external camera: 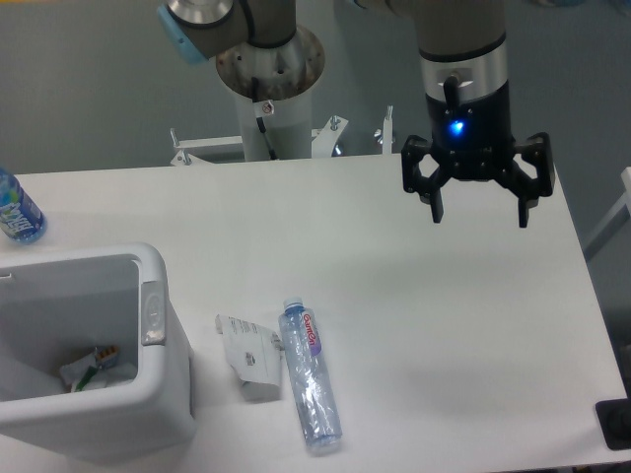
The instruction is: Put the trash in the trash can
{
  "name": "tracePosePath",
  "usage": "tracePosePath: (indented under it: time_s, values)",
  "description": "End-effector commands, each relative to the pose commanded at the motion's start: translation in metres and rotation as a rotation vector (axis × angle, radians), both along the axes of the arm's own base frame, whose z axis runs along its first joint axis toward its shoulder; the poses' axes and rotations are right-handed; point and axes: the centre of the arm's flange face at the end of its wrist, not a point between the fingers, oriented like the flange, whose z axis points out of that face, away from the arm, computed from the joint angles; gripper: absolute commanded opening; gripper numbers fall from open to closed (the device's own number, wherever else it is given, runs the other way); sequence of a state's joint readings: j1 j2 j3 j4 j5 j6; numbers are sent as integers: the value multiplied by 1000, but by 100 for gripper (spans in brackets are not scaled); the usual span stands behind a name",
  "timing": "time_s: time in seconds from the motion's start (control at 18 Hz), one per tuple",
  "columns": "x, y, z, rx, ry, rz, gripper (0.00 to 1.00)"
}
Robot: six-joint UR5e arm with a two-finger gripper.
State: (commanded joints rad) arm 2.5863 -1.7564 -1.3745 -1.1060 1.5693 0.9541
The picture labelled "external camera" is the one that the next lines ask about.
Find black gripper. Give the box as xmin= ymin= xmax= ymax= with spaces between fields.
xmin=401 ymin=78 xmax=553 ymax=228

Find clear crushed plastic bottle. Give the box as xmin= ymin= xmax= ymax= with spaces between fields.
xmin=278 ymin=297 xmax=342 ymax=456

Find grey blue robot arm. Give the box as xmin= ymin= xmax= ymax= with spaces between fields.
xmin=157 ymin=1 xmax=555 ymax=227

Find white paper carton trash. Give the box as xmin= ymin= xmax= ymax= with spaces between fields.
xmin=215 ymin=314 xmax=284 ymax=402

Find white plastic trash can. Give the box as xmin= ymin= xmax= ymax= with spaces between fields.
xmin=1 ymin=243 xmax=196 ymax=461

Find black device at table edge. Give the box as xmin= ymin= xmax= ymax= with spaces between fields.
xmin=596 ymin=398 xmax=630 ymax=451

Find crumpled wrappers in bin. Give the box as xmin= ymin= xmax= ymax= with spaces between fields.
xmin=58 ymin=345 xmax=137 ymax=392

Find blue labelled water bottle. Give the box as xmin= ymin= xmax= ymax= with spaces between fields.
xmin=1 ymin=169 xmax=47 ymax=244

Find white frame at right edge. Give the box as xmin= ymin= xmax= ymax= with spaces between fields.
xmin=583 ymin=167 xmax=630 ymax=261

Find white metal base frame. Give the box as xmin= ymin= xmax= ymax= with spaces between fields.
xmin=170 ymin=104 xmax=395 ymax=167

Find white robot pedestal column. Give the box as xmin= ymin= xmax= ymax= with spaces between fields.
xmin=216 ymin=26 xmax=325 ymax=162

